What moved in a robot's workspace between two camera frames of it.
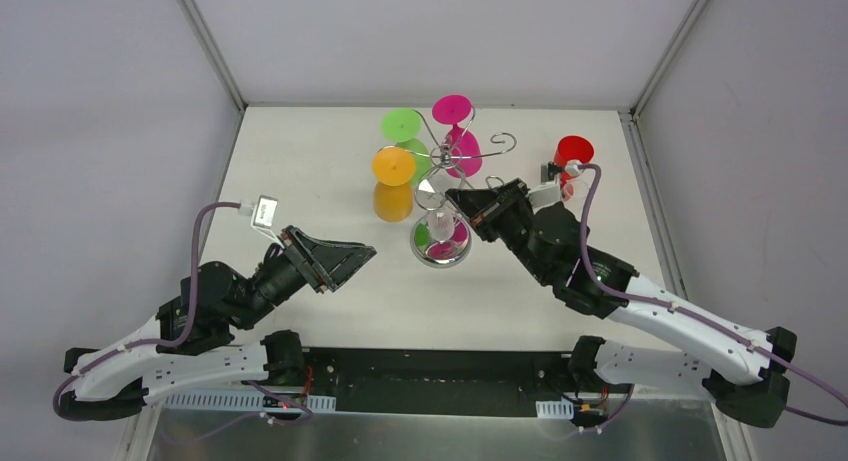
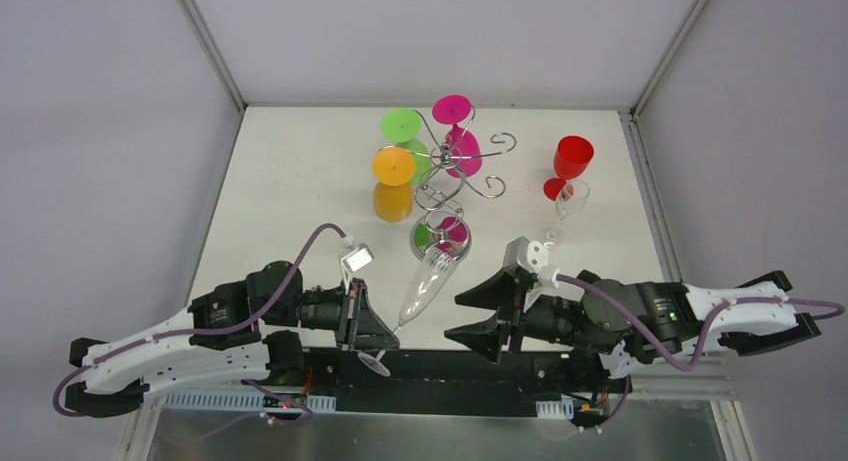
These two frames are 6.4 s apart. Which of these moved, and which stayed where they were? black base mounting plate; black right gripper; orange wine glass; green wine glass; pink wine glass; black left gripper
Moved: black right gripper; black left gripper
Stayed: orange wine glass; pink wine glass; green wine glass; black base mounting plate
